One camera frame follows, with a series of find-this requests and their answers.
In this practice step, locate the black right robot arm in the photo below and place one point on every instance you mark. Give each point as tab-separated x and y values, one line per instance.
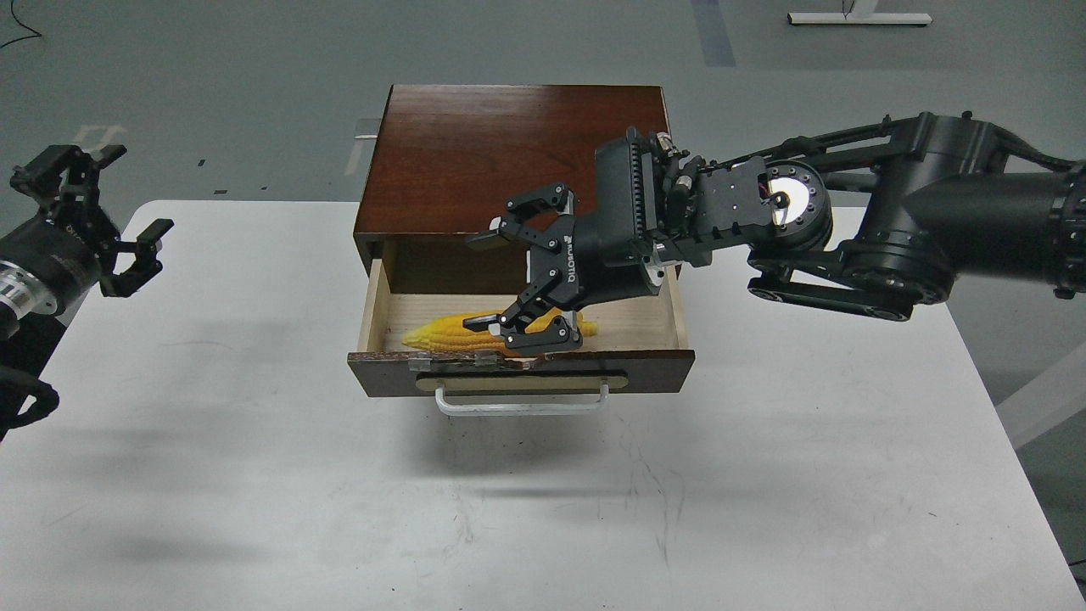
870	220

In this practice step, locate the wooden drawer with white handle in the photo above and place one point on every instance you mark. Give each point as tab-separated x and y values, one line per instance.
640	347

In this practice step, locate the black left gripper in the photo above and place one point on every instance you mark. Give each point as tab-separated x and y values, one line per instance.
46	269

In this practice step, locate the dark wooden cabinet box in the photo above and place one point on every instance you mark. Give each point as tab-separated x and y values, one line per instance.
449	157

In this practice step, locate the yellow toy corn cob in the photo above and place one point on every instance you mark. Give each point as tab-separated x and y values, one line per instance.
446	334

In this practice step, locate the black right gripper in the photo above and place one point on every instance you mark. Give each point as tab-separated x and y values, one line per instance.
599	257

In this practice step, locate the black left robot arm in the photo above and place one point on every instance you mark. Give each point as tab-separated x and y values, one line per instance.
28	342

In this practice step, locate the white table base far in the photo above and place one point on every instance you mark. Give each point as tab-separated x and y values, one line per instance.
859	13

